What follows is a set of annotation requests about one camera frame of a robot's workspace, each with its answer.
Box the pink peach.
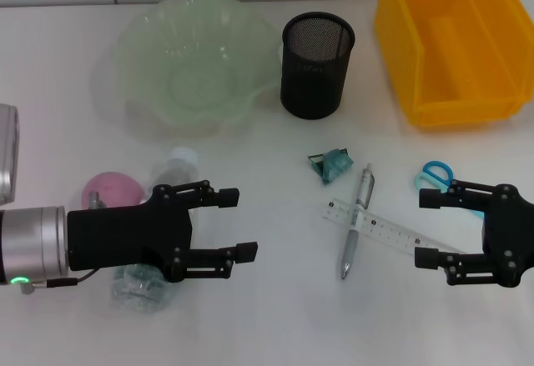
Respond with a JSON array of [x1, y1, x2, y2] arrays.
[[81, 171, 148, 209]]

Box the clear green-label water bottle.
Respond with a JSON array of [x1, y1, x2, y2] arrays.
[[108, 147, 209, 313]]

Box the black mesh pen holder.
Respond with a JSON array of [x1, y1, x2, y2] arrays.
[[280, 11, 356, 121]]

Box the teal plastic wrapper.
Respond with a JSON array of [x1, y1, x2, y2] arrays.
[[307, 147, 355, 186]]

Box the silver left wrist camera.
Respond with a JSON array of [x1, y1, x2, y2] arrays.
[[0, 105, 21, 207]]

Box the blue scissors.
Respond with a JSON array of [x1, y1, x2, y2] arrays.
[[413, 160, 487, 219]]

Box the left arm gripper cable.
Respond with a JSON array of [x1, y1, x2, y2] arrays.
[[16, 192, 106, 296]]

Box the green glass fruit plate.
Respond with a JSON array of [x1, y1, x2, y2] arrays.
[[112, 0, 281, 128]]

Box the grey ballpoint pen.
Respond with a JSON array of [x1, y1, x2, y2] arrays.
[[339, 163, 376, 282]]

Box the transparent plastic ruler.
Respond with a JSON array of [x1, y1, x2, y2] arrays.
[[320, 200, 467, 258]]

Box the yellow plastic bin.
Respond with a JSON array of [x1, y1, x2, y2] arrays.
[[372, 0, 534, 129]]

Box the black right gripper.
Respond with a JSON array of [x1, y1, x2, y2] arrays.
[[414, 179, 534, 289]]

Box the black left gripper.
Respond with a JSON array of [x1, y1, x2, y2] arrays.
[[66, 179, 259, 283]]

